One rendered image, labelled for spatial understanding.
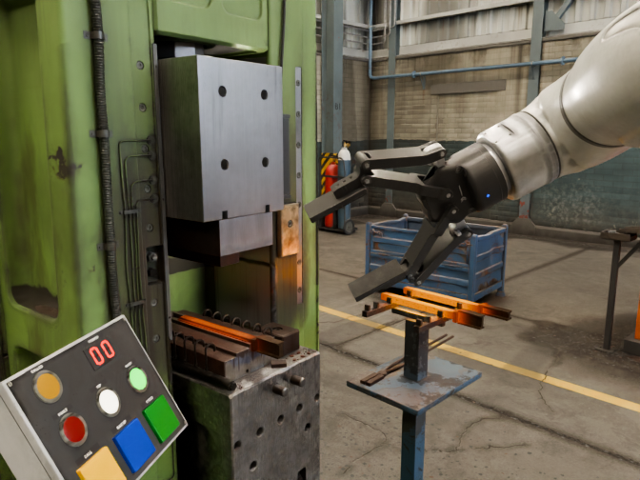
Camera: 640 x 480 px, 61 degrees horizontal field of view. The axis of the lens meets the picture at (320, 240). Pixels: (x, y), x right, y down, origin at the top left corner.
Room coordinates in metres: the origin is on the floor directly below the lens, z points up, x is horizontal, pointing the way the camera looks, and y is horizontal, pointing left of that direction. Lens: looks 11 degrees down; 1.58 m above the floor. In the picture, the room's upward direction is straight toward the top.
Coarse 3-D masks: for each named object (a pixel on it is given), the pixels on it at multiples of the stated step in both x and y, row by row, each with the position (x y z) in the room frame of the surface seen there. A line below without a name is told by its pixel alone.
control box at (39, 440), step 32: (64, 352) 0.93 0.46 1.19; (96, 352) 0.99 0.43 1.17; (128, 352) 1.07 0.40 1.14; (0, 384) 0.80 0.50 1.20; (32, 384) 0.84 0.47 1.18; (64, 384) 0.89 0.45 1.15; (96, 384) 0.95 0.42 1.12; (128, 384) 1.02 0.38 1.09; (160, 384) 1.09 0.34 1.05; (0, 416) 0.80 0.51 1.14; (32, 416) 0.80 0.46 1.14; (64, 416) 0.85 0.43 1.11; (96, 416) 0.91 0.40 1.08; (128, 416) 0.97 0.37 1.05; (0, 448) 0.80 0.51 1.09; (32, 448) 0.79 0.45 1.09; (64, 448) 0.82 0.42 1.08; (96, 448) 0.87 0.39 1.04; (160, 448) 0.99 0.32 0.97
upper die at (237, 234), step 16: (176, 224) 1.49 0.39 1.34; (192, 224) 1.45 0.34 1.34; (208, 224) 1.41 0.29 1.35; (224, 224) 1.39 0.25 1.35; (240, 224) 1.44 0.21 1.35; (256, 224) 1.49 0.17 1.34; (176, 240) 1.49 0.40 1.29; (192, 240) 1.45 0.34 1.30; (208, 240) 1.41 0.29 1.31; (224, 240) 1.39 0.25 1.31; (240, 240) 1.44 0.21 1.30; (256, 240) 1.49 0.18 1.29
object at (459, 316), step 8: (384, 296) 1.89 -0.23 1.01; (392, 296) 1.86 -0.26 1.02; (400, 296) 1.86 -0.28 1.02; (400, 304) 1.84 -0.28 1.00; (408, 304) 1.82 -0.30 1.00; (416, 304) 1.79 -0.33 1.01; (424, 304) 1.77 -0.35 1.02; (432, 304) 1.77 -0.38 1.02; (432, 312) 1.74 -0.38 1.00; (448, 312) 1.70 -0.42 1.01; (456, 312) 1.67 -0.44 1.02; (464, 312) 1.66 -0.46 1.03; (472, 312) 1.65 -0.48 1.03; (456, 320) 1.67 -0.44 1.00; (464, 320) 1.67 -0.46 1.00; (472, 320) 1.64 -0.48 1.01; (480, 320) 1.62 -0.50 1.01; (480, 328) 1.62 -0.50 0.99
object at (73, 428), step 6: (66, 420) 0.85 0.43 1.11; (72, 420) 0.86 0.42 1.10; (78, 420) 0.87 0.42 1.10; (66, 426) 0.84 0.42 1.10; (72, 426) 0.85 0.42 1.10; (78, 426) 0.86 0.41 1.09; (66, 432) 0.83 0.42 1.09; (72, 432) 0.84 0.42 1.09; (78, 432) 0.85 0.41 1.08; (84, 432) 0.86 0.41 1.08; (72, 438) 0.84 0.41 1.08; (78, 438) 0.85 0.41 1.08
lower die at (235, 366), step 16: (176, 320) 1.66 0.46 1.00; (208, 320) 1.68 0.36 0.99; (176, 336) 1.57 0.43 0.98; (208, 336) 1.54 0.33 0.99; (224, 336) 1.52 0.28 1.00; (272, 336) 1.54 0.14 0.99; (176, 352) 1.51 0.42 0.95; (192, 352) 1.46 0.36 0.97; (208, 352) 1.45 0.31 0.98; (224, 352) 1.45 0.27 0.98; (240, 352) 1.43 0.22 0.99; (256, 352) 1.48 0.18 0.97; (224, 368) 1.38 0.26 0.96; (240, 368) 1.43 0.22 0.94; (256, 368) 1.48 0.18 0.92
